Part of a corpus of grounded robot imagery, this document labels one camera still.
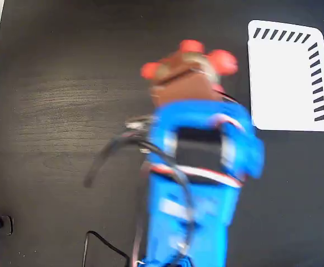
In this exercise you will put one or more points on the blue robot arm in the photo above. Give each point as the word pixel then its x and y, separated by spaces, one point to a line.
pixel 203 200

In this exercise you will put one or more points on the red turtle toy golden shell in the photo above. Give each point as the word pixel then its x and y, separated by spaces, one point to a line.
pixel 223 61

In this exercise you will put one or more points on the brown gripper black servo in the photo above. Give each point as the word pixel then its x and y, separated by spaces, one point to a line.
pixel 184 81

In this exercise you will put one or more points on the white slotted tray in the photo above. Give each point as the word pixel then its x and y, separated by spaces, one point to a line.
pixel 281 83

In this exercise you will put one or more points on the green camera circuit board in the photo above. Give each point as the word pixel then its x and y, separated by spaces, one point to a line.
pixel 136 123

